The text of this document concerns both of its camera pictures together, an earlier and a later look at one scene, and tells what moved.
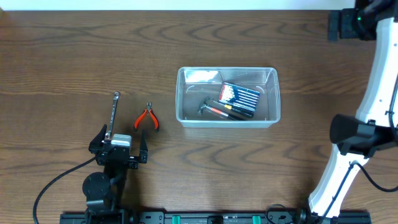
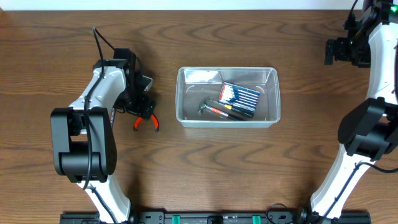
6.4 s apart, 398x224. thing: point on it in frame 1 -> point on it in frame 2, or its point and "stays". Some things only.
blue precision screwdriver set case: [239, 96] stays
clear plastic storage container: [195, 83] stays
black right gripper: [347, 16] -> [340, 54]
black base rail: [269, 217] stays
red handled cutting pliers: [149, 109] stays
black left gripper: [119, 157] -> [143, 109]
